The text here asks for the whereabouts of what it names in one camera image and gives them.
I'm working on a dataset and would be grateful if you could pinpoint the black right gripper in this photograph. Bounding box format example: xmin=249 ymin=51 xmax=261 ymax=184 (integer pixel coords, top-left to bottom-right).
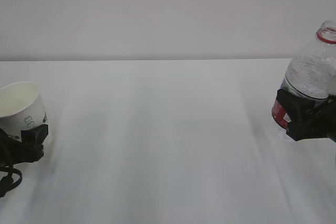
xmin=276 ymin=89 xmax=335 ymax=142

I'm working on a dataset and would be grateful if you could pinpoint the clear plastic water bottle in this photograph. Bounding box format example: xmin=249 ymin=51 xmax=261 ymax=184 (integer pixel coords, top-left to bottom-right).
xmin=271 ymin=20 xmax=335 ymax=122

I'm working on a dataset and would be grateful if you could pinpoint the white paper cup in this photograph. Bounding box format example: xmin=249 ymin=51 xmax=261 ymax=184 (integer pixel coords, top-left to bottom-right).
xmin=1 ymin=81 xmax=49 ymax=142

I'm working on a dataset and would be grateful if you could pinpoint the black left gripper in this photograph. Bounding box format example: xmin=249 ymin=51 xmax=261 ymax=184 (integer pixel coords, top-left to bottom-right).
xmin=1 ymin=124 xmax=49 ymax=164

